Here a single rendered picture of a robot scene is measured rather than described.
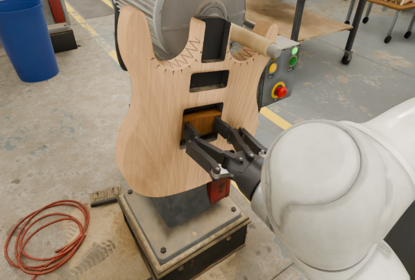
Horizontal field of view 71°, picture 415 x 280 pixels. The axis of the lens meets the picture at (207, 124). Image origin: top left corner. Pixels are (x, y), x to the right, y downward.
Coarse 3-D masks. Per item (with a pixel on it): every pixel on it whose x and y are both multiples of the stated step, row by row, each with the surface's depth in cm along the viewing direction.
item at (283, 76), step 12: (288, 48) 91; (276, 60) 90; (288, 60) 93; (264, 72) 90; (276, 72) 93; (288, 72) 97; (264, 84) 93; (276, 84) 96; (288, 84) 100; (264, 96) 96; (276, 96) 99; (288, 96) 105
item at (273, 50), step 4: (272, 44) 56; (268, 48) 56; (272, 48) 55; (276, 48) 55; (268, 52) 56; (272, 52) 55; (276, 52) 55; (280, 52) 56; (272, 56) 55; (276, 56) 55
